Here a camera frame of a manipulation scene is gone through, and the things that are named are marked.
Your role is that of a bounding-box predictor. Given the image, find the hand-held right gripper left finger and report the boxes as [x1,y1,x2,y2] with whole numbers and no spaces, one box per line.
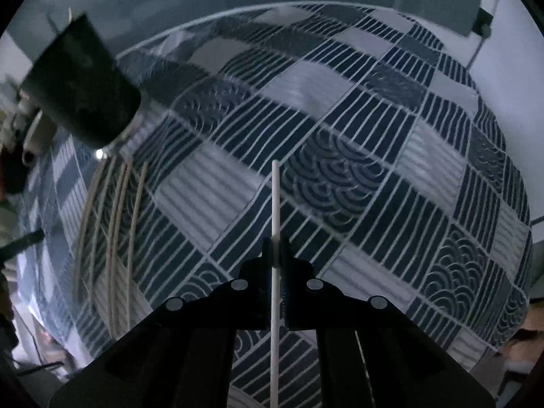
[48,236,273,408]

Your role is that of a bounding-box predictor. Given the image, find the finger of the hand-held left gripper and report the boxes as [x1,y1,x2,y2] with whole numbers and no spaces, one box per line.
[0,228,47,262]

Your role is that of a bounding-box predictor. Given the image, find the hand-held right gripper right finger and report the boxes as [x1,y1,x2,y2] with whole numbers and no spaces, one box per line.
[279,235,496,408]

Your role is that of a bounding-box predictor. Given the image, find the white chopstick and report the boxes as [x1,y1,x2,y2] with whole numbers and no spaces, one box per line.
[271,160,282,408]

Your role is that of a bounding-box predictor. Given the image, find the black cylindrical utensil cup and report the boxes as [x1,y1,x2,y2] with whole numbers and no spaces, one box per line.
[19,13,143,160]

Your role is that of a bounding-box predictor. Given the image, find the blue white patterned tablecloth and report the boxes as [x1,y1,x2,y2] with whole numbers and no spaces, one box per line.
[17,2,534,408]

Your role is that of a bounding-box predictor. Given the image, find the brown wooden furniture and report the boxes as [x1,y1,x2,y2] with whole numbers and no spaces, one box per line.
[499,317,544,392]

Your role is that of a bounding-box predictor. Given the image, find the black clip with cable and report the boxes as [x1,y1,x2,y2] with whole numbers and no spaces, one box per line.
[467,7,495,71]

